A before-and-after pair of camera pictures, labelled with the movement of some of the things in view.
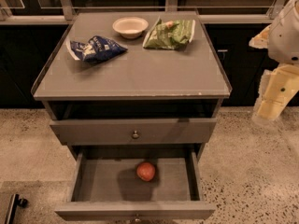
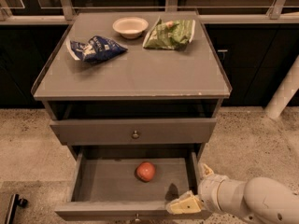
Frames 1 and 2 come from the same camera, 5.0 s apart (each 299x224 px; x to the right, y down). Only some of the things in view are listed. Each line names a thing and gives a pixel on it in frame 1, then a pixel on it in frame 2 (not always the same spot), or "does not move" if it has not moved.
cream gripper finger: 262,40 → 207,189
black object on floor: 15,203 does not move
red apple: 146,171 does not move
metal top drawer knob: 135,135 does not move
